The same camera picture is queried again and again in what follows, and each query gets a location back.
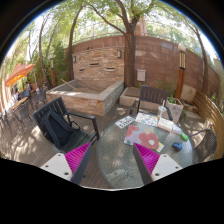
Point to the colourful patterned book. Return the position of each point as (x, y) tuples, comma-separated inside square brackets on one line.
[(147, 119)]

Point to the clear plastic cup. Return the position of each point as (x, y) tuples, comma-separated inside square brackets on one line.
[(161, 111)]

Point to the metal mesh chair right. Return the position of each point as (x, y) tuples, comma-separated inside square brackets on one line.
[(206, 147)]

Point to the white planter box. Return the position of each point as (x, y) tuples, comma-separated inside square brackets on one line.
[(175, 107)]

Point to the white printed paper sheet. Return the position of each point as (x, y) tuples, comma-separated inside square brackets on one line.
[(124, 122)]

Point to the dark wooden chair far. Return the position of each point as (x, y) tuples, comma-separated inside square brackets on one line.
[(149, 94)]

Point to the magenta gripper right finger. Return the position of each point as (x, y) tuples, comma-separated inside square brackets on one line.
[(153, 166)]

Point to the white wall box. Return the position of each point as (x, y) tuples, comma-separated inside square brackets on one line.
[(141, 75)]

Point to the white notebook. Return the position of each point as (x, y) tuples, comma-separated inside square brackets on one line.
[(165, 124)]

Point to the black backpack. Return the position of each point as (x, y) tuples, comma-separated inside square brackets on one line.
[(57, 129)]

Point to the metal mesh chair left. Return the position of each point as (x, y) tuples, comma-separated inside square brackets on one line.
[(21, 113)]

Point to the green small object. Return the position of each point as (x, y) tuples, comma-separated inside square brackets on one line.
[(184, 136)]

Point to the metal mesh chair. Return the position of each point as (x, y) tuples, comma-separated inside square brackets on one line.
[(206, 147), (21, 113)]

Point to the wooden lamp post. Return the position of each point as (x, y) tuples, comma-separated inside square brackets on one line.
[(182, 67)]

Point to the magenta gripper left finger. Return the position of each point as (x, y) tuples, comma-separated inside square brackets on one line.
[(70, 166)]

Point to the large tree trunk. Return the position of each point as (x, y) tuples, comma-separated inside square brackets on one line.
[(129, 53)]

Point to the blue computer mouse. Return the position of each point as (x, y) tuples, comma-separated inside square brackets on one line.
[(177, 146)]

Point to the orange patio umbrella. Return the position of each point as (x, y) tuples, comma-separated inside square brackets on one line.
[(19, 72)]

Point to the black wooden chair left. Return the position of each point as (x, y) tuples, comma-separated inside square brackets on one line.
[(77, 139)]

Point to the round glass table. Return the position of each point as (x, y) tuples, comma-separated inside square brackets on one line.
[(132, 154)]

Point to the wooden slatted bench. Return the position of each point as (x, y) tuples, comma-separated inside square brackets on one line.
[(209, 111)]

